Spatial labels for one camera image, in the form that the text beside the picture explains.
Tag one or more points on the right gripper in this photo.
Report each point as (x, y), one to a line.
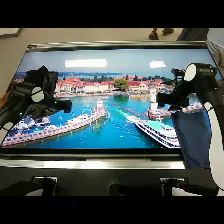
(173, 99)

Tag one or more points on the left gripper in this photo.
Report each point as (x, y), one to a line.
(61, 106)

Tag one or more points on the blue garment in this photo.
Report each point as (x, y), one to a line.
(194, 140)

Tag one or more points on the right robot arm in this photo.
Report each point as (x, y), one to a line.
(218, 133)

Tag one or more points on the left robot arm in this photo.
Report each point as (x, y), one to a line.
(19, 97)

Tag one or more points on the brown garment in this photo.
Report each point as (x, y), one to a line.
(3, 99)

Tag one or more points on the person's legs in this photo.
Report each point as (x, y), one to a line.
(154, 34)

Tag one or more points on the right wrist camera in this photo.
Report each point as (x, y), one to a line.
(178, 76)

